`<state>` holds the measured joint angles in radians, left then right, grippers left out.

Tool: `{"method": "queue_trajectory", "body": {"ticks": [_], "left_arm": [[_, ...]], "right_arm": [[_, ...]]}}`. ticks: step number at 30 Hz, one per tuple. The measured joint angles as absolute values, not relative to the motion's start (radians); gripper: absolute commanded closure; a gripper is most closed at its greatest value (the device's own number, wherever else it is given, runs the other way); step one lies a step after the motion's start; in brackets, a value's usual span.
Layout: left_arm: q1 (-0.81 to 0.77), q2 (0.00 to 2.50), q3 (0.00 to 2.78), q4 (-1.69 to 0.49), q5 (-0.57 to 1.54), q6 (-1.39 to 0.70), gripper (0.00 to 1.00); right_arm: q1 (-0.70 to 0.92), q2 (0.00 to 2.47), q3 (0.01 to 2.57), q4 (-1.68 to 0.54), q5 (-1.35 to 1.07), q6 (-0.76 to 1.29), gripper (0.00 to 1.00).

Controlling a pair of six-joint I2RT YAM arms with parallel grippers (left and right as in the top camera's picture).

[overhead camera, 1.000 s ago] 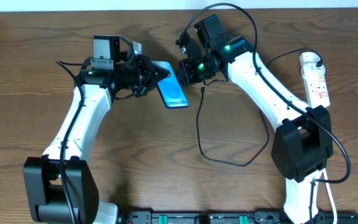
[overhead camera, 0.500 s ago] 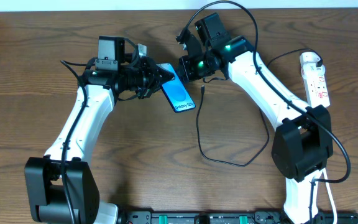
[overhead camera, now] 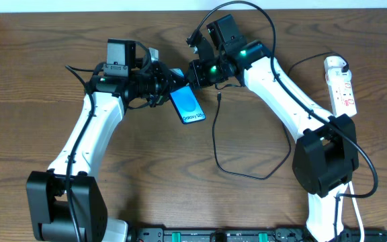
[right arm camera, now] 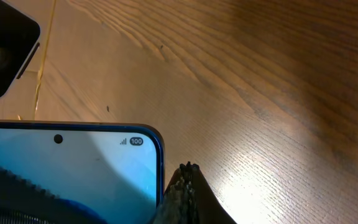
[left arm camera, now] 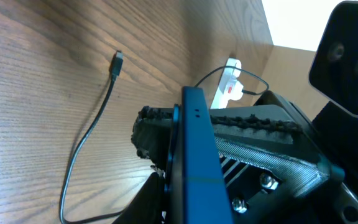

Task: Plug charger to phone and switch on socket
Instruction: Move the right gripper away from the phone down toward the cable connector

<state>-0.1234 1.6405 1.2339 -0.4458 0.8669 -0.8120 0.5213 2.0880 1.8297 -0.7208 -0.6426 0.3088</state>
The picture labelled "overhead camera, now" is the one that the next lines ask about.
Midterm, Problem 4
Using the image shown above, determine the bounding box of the blue screen Galaxy smartphone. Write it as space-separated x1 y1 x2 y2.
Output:
169 84 206 124

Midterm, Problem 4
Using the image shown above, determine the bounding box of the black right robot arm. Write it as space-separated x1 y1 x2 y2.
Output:
186 15 359 241

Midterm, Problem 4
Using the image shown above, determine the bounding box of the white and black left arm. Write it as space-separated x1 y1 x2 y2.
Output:
26 39 186 241

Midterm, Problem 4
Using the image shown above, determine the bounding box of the white USB charger plug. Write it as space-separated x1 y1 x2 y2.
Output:
324 55 349 79

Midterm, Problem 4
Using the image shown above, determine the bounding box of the white power strip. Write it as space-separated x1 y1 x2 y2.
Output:
325 69 357 117

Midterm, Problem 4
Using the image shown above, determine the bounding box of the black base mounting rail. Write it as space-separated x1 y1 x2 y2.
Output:
126 227 387 242

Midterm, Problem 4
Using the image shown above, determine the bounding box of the white power strip cord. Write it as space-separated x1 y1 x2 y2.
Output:
347 181 366 242

